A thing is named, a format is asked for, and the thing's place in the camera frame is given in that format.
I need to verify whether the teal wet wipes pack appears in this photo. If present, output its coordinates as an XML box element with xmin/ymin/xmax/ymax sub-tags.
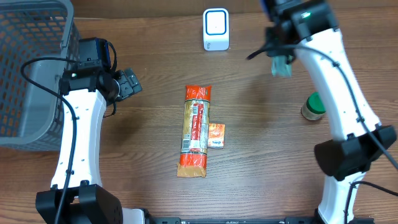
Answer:
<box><xmin>271</xmin><ymin>55</ymin><xmax>294</xmax><ymax>77</ymax></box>

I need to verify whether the green lid jar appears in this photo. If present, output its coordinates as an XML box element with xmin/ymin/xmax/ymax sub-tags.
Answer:
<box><xmin>301</xmin><ymin>92</ymin><xmax>326</xmax><ymax>121</ymax></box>

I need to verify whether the red orange snack bag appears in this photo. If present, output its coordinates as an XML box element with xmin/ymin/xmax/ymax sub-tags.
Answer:
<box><xmin>177</xmin><ymin>85</ymin><xmax>211</xmax><ymax>177</ymax></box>

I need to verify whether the orange tissue pack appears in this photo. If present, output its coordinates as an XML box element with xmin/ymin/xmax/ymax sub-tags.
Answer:
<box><xmin>208</xmin><ymin>123</ymin><xmax>225</xmax><ymax>149</ymax></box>

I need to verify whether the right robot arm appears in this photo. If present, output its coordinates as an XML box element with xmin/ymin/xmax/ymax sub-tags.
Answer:
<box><xmin>261</xmin><ymin>1</ymin><xmax>397</xmax><ymax>223</ymax></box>

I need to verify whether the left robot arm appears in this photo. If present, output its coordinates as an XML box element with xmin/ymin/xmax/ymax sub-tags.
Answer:
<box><xmin>35</xmin><ymin>37</ymin><xmax>150</xmax><ymax>223</ymax></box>

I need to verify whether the white barcode scanner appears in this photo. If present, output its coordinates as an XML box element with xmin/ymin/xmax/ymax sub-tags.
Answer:
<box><xmin>203</xmin><ymin>8</ymin><xmax>229</xmax><ymax>51</ymax></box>

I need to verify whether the grey plastic shopping basket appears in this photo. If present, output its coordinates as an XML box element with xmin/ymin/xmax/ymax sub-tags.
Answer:
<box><xmin>1</xmin><ymin>0</ymin><xmax>80</xmax><ymax>151</ymax></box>

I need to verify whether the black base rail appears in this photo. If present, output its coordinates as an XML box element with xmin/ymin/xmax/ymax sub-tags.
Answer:
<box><xmin>149</xmin><ymin>216</ymin><xmax>376</xmax><ymax>224</ymax></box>

